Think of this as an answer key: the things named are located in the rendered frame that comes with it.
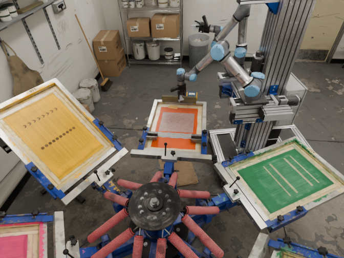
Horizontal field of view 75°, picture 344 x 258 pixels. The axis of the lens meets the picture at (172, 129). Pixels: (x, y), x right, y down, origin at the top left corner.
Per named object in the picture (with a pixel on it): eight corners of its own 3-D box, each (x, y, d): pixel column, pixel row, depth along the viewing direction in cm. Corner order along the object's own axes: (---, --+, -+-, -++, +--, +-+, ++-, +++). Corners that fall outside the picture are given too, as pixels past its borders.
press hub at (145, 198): (150, 250, 232) (129, 169, 141) (188, 254, 227) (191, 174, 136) (142, 296, 204) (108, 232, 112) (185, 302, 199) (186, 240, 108)
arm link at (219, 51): (265, 85, 191) (222, 36, 182) (261, 94, 181) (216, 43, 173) (254, 92, 200) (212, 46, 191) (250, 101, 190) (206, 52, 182)
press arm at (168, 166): (166, 159, 191) (166, 156, 188) (173, 160, 190) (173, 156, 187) (163, 176, 178) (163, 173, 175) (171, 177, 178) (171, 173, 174)
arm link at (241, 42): (234, 59, 245) (236, 3, 210) (236, 53, 255) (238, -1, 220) (245, 59, 241) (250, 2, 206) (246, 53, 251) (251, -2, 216)
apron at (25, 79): (50, 103, 338) (15, 30, 267) (55, 103, 337) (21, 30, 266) (30, 126, 299) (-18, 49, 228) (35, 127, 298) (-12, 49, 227)
